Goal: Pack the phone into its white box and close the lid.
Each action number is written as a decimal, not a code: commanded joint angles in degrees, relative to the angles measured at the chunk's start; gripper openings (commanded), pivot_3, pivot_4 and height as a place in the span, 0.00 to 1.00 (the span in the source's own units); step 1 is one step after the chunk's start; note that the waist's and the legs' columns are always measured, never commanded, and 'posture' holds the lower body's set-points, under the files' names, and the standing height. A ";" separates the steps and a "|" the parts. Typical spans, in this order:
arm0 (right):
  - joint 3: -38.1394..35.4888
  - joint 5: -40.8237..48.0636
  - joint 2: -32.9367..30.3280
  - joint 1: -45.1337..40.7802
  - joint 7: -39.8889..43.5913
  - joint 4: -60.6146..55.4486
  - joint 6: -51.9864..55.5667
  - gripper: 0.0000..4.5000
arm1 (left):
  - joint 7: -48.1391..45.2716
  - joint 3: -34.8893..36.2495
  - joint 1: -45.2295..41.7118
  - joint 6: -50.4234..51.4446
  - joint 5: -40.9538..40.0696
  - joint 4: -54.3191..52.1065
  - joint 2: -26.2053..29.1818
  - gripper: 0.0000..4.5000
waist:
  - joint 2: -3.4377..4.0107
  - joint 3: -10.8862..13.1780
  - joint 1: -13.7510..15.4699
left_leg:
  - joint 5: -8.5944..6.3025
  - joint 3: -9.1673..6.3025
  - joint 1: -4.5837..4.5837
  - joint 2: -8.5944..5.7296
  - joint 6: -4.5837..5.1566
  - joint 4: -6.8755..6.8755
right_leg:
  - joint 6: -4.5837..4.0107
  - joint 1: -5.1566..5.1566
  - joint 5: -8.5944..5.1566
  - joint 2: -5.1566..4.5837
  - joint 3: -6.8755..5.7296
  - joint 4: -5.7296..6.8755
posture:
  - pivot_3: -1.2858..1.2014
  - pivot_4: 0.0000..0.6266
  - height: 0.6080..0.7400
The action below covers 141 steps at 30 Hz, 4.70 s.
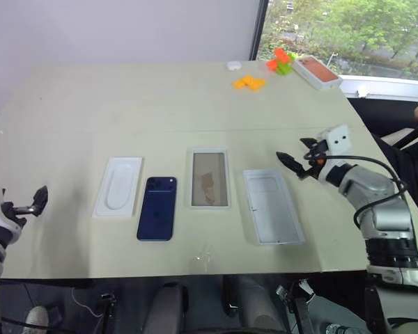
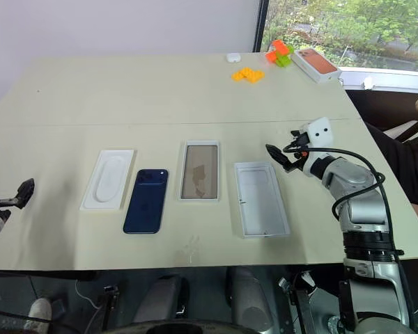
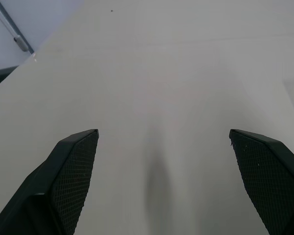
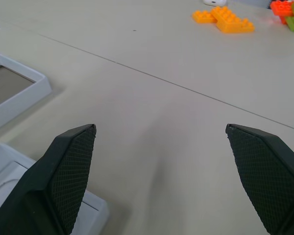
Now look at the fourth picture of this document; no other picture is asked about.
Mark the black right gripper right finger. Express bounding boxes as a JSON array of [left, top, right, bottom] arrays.
[[225, 123, 294, 235]]

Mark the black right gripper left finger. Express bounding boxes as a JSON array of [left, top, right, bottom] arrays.
[[0, 124, 97, 235]]

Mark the white phone box lid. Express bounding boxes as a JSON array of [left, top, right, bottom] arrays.
[[0, 143, 110, 235]]

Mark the white phone box base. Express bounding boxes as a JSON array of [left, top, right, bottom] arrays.
[[0, 50, 52, 134]]

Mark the small orange toy brick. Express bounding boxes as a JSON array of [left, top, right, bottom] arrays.
[[192, 9, 218, 24]]

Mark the white earbuds case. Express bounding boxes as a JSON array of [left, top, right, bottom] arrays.
[[202, 0, 227, 6]]

